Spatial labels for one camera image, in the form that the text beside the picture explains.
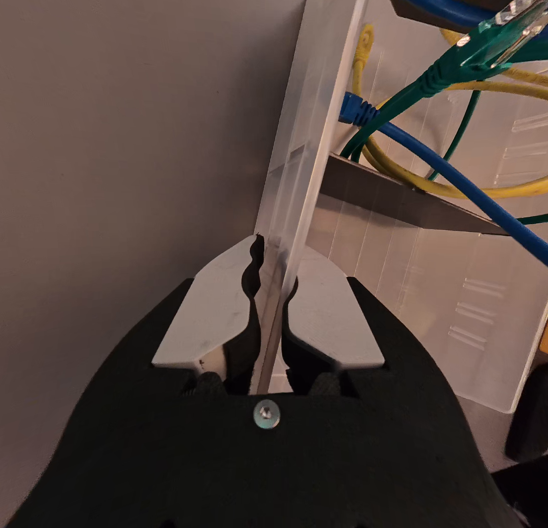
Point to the grey bin divider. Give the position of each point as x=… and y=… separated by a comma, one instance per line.
x=385, y=190

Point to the black wrist rest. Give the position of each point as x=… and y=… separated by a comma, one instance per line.
x=528, y=416

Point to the clear plastic bin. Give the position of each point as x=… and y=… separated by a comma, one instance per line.
x=428, y=301

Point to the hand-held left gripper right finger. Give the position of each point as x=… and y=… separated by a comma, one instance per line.
x=334, y=322

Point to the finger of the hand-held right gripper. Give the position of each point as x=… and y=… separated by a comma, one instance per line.
x=406, y=11

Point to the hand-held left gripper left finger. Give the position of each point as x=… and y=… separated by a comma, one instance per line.
x=205, y=314

